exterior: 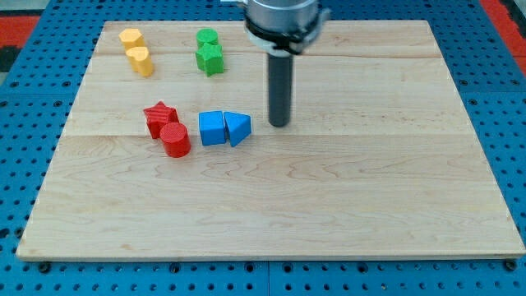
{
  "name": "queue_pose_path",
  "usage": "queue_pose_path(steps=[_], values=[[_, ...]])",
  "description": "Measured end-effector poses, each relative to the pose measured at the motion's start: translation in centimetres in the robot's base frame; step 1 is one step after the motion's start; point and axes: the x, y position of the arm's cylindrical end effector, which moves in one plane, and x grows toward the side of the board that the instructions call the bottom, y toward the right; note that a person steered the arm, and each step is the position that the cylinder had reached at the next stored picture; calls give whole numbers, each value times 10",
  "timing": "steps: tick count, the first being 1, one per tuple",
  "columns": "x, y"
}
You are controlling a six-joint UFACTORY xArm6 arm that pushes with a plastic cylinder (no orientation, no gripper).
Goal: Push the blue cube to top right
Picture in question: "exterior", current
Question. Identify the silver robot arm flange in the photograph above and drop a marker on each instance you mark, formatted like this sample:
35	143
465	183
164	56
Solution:
283	28

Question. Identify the blue cube block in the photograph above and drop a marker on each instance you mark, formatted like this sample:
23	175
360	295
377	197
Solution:
212	128

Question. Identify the blue triangular prism block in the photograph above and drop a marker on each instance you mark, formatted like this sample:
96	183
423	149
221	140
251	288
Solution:
238	127

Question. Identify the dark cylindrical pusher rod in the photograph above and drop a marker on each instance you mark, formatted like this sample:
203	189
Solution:
280	84

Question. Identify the red cylinder block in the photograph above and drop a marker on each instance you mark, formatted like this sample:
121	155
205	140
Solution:
175	140

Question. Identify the light wooden board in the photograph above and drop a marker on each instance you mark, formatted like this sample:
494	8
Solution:
379	161

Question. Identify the green star block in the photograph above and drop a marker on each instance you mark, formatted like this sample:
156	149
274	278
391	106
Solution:
210	59

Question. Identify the red star block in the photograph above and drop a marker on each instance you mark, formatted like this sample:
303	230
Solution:
157	116

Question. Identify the green cylinder block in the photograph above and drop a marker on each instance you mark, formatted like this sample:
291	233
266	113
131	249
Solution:
207	36

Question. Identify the yellow heart block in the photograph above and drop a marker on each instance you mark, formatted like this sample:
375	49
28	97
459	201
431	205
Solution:
140	60

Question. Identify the yellow hexagon block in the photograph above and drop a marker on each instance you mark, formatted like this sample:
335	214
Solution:
131	38

